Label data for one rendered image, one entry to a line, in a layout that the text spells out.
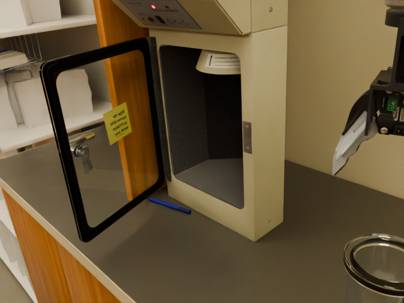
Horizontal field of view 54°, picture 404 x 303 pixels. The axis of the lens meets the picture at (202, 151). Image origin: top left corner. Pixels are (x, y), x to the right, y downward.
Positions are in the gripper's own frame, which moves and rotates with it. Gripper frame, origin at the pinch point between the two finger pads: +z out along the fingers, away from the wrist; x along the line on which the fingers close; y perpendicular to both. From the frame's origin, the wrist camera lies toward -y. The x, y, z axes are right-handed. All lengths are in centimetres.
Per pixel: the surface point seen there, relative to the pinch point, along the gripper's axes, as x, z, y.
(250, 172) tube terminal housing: -29.7, 15.4, -21.8
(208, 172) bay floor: -49, 26, -35
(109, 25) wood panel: -67, -14, -24
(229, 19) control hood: -30.7, -16.7, -16.5
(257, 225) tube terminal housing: -28.6, 29.2, -22.4
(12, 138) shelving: -152, 36, -43
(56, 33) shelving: -195, 3, -111
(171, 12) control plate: -45, -18, -19
